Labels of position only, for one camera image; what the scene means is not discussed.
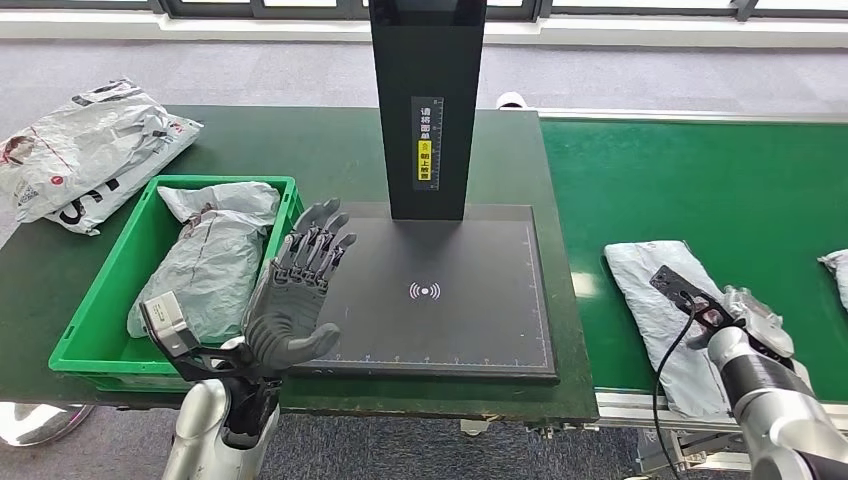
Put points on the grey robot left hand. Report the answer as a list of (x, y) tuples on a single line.
[(285, 324)]

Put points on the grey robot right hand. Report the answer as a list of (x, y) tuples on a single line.
[(762, 324)]

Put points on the grey parcel bag dark stain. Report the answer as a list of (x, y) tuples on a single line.
[(838, 272)]

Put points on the plump grey parcel bag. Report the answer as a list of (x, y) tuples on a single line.
[(205, 265)]

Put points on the grey parcel bag red smear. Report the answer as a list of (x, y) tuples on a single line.
[(642, 291)]

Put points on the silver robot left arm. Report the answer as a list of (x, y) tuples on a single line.
[(199, 430)]

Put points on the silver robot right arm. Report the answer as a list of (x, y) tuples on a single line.
[(782, 424)]

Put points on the black inbound scanner machine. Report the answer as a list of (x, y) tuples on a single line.
[(430, 318)]

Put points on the green conveyor belt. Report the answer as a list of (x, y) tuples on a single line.
[(662, 185)]

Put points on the green plastic crate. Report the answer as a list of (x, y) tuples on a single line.
[(112, 285)]

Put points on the white bag black lettering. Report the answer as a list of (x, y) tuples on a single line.
[(136, 175)]

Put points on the black yellow scanner label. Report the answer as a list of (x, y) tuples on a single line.
[(425, 146)]

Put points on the round chrome stand base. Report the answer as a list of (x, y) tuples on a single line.
[(40, 424)]

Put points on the white printed courier bag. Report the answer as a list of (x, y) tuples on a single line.
[(66, 149)]

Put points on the white round roller cap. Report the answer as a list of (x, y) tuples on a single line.
[(513, 100)]

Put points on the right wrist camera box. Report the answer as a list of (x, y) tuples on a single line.
[(676, 288)]

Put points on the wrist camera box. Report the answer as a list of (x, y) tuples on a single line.
[(166, 324), (676, 288)]

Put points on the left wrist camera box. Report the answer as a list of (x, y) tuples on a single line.
[(166, 324)]

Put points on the white table bracket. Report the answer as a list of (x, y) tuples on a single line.
[(476, 427)]

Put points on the dark window frame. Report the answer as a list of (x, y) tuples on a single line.
[(166, 6)]

